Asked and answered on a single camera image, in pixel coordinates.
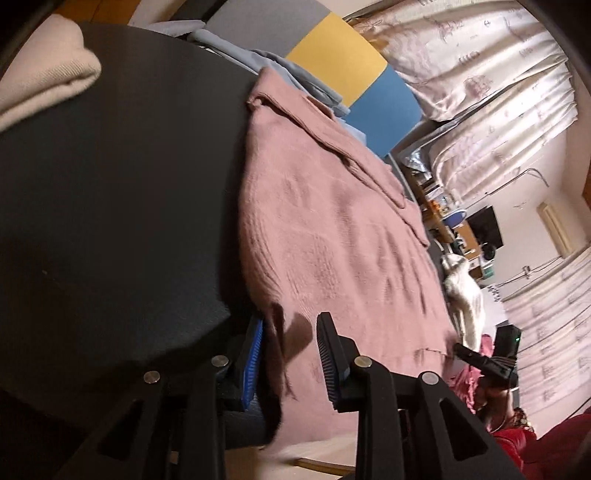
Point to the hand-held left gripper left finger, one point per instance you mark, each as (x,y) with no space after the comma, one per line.
(254,362)

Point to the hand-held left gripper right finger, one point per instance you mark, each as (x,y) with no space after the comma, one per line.
(330,364)

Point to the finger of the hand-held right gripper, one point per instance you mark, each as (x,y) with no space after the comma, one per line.
(471,355)

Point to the pink knit sweater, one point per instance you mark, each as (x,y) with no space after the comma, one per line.
(332,230)

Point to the person's right hand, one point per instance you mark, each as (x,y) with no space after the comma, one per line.
(496,408)

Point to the pale patterned curtain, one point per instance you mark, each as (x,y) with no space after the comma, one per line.
(485,69)
(549,332)

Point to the white knit garment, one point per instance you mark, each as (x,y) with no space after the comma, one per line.
(466,295)

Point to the red cloth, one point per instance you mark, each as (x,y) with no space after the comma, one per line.
(554,447)

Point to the black monitor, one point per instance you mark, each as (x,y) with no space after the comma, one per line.
(485,226)

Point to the grey yellow blue chair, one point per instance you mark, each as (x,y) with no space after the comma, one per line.
(369,92)

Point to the grey-blue garment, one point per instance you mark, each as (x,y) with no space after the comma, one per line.
(258,64)

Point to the folded cream garment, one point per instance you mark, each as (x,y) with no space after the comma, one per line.
(41,78)

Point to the wall air conditioner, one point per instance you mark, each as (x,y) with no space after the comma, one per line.
(556,228)

